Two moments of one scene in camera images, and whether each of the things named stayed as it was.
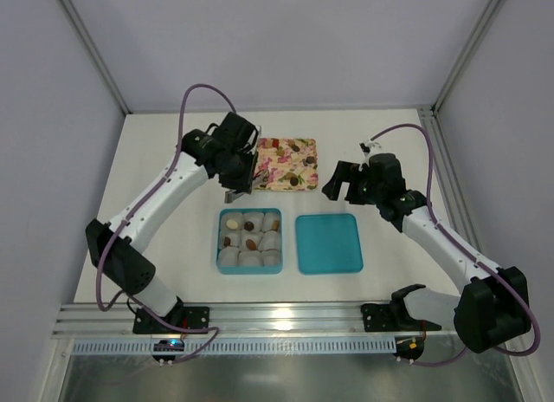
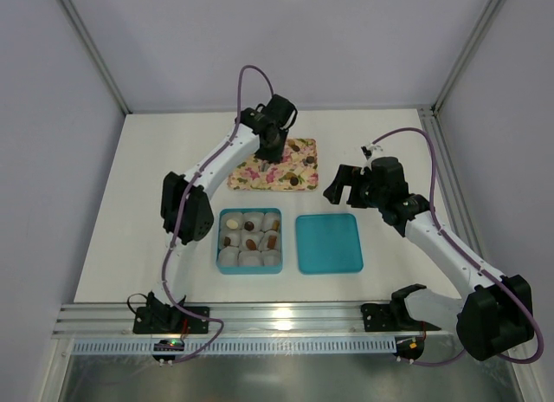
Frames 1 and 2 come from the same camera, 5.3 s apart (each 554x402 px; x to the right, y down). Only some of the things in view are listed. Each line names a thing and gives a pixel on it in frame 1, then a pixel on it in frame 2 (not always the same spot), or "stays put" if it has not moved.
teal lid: [328, 243] stays put
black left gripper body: [249, 172] -> [268, 155]
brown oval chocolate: [251, 244] stays put
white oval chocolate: [232, 223] stays put
